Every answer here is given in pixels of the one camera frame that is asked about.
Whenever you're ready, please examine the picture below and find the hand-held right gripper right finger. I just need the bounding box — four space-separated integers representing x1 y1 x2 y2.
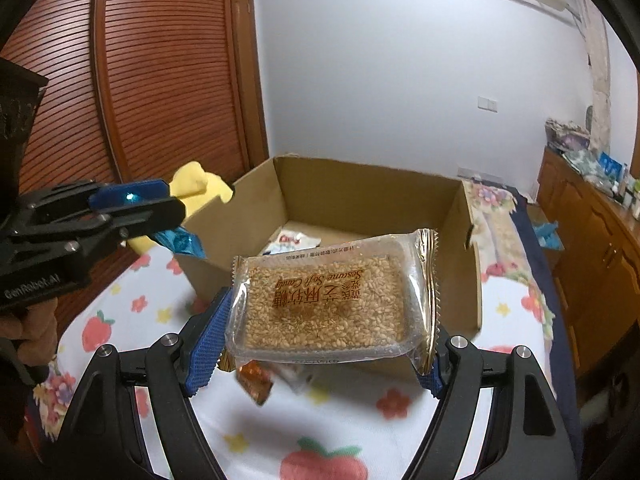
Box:
400 330 586 480

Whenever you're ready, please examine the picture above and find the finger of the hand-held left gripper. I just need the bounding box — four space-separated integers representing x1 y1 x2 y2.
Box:
15 179 171 221
30 198 185 261

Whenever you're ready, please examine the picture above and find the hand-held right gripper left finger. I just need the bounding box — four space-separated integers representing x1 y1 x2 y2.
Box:
45 287 233 480

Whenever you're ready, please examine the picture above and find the small blue snack packet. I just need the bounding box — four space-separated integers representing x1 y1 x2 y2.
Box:
155 225 206 260

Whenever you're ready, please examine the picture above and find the clear sesame candy packet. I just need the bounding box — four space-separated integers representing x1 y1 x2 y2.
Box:
222 228 441 376

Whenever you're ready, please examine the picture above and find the red white snack packet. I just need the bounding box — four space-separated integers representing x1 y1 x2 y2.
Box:
262 230 321 256

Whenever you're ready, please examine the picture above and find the brown cardboard box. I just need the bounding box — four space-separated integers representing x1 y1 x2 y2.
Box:
172 155 483 376

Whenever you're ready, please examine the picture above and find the person's left hand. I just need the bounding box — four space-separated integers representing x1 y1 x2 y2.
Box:
0 300 62 361

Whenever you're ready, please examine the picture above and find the yellow plush toy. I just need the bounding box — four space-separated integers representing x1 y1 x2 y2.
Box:
127 161 236 253

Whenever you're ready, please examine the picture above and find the orange snack packet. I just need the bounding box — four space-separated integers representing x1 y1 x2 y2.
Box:
237 360 273 406

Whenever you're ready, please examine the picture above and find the white floral bed sheet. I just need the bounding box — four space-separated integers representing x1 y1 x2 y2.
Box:
25 247 556 480

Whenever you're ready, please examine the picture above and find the wooden slatted wardrobe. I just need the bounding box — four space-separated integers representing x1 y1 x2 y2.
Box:
0 0 271 341

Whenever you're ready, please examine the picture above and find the patchwork floral quilt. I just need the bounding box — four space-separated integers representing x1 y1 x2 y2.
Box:
462 177 583 411

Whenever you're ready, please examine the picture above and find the blue plastic bag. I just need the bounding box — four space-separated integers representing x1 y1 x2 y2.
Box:
532 220 563 251

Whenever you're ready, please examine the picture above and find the wooden sideboard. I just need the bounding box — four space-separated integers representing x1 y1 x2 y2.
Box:
537 147 640 376

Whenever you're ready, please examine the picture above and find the green patterned cloth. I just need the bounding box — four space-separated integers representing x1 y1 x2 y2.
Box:
565 150 601 171

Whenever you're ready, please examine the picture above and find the group of small bottles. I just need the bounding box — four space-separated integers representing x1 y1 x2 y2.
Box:
617 162 640 216

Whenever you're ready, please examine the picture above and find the blue box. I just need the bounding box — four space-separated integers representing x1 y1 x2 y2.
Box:
597 152 626 176

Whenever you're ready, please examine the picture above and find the patterned fabric bag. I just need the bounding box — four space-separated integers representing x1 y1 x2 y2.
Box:
545 119 591 148

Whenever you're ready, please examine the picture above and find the beige curtain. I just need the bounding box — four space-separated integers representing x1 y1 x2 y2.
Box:
582 0 613 161

